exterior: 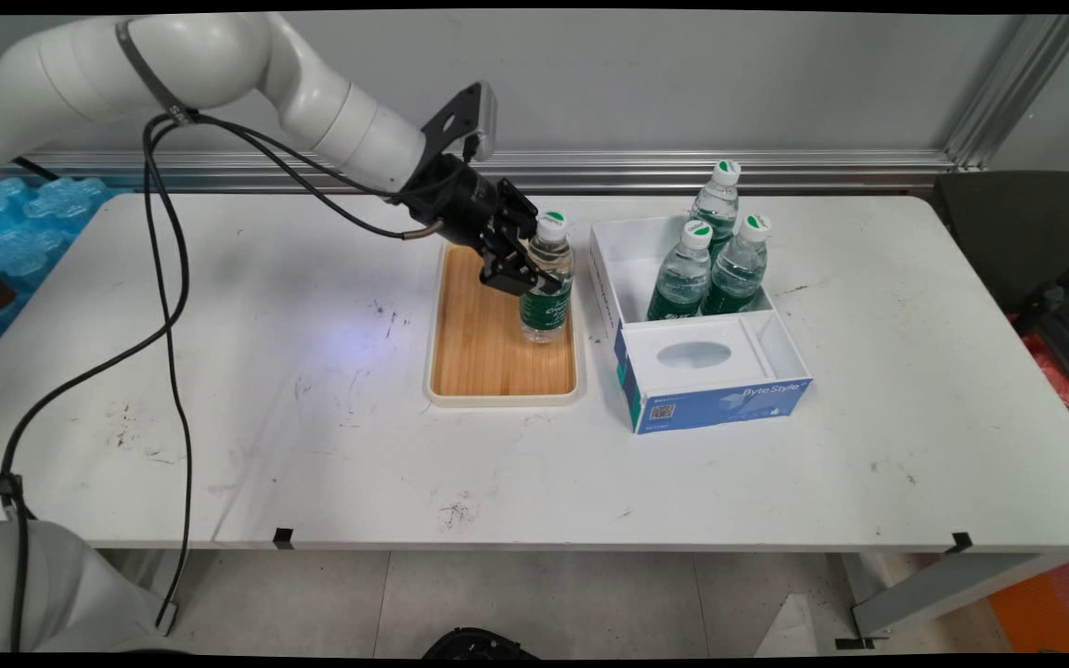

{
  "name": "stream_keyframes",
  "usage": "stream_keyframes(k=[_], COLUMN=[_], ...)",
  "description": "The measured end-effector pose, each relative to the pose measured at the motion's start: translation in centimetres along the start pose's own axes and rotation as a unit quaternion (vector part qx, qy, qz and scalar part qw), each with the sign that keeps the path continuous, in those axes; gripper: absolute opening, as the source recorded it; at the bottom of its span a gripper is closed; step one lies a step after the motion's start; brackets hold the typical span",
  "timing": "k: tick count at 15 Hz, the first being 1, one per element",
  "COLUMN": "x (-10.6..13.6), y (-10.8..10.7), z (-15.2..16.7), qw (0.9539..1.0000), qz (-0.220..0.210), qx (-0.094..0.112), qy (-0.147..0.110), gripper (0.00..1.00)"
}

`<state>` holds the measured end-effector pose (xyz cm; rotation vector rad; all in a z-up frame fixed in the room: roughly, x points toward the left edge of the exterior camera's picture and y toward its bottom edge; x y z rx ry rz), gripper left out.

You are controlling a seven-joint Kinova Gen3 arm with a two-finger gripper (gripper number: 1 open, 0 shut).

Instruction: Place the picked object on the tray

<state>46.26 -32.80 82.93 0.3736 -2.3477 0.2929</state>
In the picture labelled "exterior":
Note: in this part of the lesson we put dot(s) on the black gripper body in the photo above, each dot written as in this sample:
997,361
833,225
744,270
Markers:
456,199

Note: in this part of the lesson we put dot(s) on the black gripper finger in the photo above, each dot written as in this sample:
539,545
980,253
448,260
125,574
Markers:
518,209
508,264

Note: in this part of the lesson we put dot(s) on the clear water bottle green label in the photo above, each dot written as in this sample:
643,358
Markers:
718,206
551,306
740,271
681,278

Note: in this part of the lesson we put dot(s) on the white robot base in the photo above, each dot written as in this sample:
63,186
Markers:
43,589

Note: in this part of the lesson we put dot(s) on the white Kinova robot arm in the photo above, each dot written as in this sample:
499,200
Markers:
80,65

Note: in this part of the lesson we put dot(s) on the bamboo tray with cream rim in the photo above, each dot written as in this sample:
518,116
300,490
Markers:
483,353

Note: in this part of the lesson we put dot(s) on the white compartment storage box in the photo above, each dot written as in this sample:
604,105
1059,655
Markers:
627,269

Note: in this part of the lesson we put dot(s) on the blue and white tissue box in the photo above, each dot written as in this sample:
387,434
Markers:
725,404

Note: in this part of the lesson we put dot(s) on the black tape marker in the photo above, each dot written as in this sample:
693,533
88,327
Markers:
961,543
284,538

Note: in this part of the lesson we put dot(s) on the black round floor object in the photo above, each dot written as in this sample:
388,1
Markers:
479,645

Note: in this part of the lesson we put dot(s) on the grey table leg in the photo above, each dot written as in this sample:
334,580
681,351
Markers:
943,594

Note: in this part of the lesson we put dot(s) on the red bag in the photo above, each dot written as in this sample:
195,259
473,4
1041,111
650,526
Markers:
1059,380

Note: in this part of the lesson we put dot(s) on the orange box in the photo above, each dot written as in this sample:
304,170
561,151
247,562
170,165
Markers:
1049,608

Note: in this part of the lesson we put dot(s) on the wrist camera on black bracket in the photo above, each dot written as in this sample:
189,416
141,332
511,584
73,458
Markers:
465,116

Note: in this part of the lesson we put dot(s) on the horizontal aluminium frame rail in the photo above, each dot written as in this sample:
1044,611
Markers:
683,170

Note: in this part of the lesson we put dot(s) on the slanted aluminium frame post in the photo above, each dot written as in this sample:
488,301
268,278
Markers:
1008,93

